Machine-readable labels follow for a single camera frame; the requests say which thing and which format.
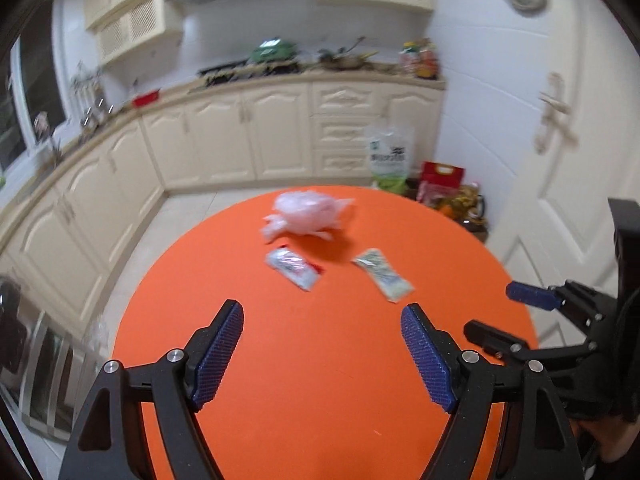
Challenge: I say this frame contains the metal wok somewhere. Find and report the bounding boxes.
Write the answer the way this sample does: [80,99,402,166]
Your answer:
[317,37,381,71]

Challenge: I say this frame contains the cluster of condiment bottles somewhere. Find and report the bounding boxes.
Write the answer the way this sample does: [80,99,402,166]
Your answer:
[399,39,442,80]

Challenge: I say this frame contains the brass door handle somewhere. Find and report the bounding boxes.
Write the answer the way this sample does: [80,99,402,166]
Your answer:
[534,74,581,153]

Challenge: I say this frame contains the white and green rice bag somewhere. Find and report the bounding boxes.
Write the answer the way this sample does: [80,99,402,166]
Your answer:
[365,124,416,195]

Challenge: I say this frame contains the cream base cabinets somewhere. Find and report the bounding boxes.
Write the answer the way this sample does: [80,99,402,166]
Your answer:
[0,77,446,321]

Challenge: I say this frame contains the glassware rack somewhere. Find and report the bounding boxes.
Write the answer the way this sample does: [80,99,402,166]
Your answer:
[70,62,113,133]

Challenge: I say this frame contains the black gas stove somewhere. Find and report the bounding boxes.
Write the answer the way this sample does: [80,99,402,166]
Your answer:
[199,60,303,81]

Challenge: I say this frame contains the round orange table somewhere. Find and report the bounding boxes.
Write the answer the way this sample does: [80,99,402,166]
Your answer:
[111,185,540,480]

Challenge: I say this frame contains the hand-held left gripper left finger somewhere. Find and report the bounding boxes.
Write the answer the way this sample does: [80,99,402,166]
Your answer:
[59,300,245,480]

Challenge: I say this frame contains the pink plastic bag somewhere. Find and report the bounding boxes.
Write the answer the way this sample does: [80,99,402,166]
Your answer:
[262,189,357,242]

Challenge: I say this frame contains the white and red packet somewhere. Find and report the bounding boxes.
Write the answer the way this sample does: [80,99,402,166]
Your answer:
[265,245,323,292]

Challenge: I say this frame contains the dark glass appliance front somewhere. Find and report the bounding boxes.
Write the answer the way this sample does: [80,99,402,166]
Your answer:
[0,310,101,441]

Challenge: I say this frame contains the white panel door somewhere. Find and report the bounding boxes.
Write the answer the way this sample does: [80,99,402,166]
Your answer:
[487,0,640,351]

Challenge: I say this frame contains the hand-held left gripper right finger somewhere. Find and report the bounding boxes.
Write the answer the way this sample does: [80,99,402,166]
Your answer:
[400,303,586,480]

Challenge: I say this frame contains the white and green packet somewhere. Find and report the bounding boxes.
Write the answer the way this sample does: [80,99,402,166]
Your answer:
[352,249,416,304]

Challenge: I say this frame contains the red gift box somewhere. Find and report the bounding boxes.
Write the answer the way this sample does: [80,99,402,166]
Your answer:
[417,161,466,203]

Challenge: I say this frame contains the green cooking pot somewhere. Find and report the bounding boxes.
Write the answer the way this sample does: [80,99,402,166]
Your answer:
[250,37,298,63]

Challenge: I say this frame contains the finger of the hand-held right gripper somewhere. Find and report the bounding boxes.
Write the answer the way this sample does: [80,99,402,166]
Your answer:
[506,281,621,331]
[464,320,598,371]

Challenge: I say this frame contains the kitchen window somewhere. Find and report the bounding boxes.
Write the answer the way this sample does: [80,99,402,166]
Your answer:
[0,0,68,171]

